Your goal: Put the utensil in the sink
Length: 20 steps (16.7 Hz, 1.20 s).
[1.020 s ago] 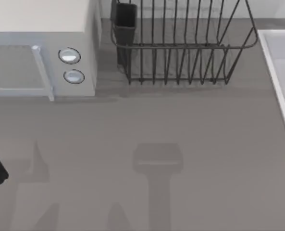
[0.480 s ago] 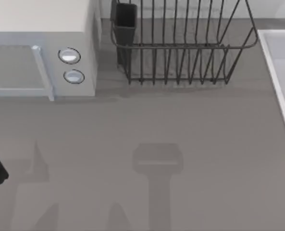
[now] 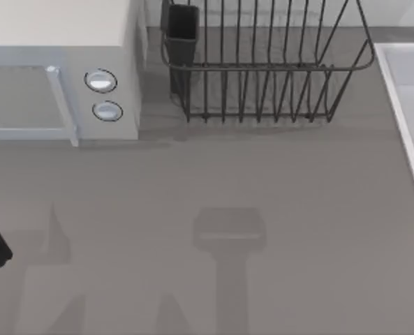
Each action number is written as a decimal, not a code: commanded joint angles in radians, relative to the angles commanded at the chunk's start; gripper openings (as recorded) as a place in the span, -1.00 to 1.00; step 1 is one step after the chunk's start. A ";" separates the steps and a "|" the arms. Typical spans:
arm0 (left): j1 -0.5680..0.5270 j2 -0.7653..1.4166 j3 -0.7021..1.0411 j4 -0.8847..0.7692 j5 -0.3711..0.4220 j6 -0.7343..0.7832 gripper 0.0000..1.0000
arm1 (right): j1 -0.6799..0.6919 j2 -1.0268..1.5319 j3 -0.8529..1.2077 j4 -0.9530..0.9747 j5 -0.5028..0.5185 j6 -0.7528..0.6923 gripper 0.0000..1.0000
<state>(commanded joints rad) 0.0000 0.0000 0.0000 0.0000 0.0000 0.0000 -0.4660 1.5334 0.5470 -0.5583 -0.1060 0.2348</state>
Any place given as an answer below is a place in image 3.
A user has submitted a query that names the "microwave oven door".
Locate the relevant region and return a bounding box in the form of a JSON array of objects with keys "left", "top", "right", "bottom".
[{"left": 0, "top": 47, "right": 79, "bottom": 147}]

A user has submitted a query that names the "black cutlery holder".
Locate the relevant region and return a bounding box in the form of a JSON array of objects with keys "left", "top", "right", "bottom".
[{"left": 161, "top": 0, "right": 200, "bottom": 95}]

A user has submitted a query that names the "pale microwave oven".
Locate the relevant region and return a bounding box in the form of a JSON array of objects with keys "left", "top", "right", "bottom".
[{"left": 0, "top": 0, "right": 149, "bottom": 148}]

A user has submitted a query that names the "dark wire dish rack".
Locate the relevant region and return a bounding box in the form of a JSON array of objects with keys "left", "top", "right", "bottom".
[{"left": 160, "top": 0, "right": 376, "bottom": 124}]

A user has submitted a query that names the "microwave door handle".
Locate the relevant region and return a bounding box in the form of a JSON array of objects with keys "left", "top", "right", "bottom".
[{"left": 45, "top": 65, "right": 80, "bottom": 147}]

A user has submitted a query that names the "small microwave knob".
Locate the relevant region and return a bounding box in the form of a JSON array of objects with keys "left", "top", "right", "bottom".
[{"left": 91, "top": 100, "right": 124, "bottom": 123}]

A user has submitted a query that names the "large microwave knob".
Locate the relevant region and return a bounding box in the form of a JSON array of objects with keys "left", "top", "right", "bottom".
[{"left": 83, "top": 68, "right": 118, "bottom": 94}]

